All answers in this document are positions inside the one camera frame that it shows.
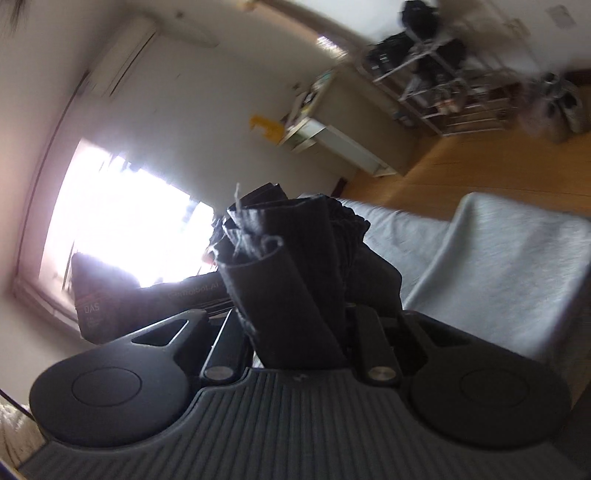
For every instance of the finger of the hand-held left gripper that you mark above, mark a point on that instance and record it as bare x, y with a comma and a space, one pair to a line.
194, 291

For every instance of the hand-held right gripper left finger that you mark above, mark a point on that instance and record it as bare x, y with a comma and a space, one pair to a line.
226, 341

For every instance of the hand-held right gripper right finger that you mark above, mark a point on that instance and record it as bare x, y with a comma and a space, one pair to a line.
369, 337

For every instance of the dark cloth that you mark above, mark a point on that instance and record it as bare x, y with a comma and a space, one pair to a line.
286, 277

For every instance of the bright window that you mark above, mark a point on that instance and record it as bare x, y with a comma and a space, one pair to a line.
115, 207

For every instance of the grey fleece blanket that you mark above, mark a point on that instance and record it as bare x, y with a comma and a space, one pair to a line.
498, 267

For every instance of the yellow box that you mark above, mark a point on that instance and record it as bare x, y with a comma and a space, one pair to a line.
268, 129

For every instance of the pale desk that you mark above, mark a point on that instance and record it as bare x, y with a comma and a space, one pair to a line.
355, 115

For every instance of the white air conditioner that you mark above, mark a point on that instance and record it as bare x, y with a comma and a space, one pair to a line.
122, 55

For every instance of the black bag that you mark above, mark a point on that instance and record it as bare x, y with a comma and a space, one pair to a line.
441, 57
392, 53

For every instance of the black backpack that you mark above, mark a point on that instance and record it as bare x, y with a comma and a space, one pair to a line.
418, 18

